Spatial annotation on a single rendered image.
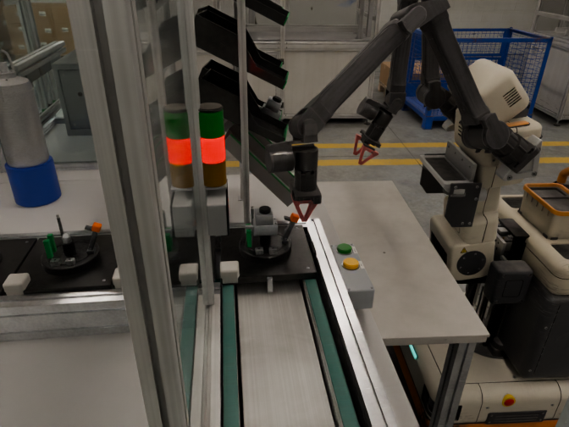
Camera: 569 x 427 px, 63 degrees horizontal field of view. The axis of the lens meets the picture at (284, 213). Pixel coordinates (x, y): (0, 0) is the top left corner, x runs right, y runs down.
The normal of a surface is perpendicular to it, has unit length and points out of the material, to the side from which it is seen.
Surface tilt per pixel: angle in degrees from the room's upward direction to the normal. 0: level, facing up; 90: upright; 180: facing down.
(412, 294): 0
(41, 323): 90
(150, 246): 90
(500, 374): 0
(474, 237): 90
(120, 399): 0
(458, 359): 90
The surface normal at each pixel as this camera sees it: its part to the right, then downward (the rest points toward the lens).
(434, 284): 0.01, -0.88
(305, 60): 0.07, 0.48
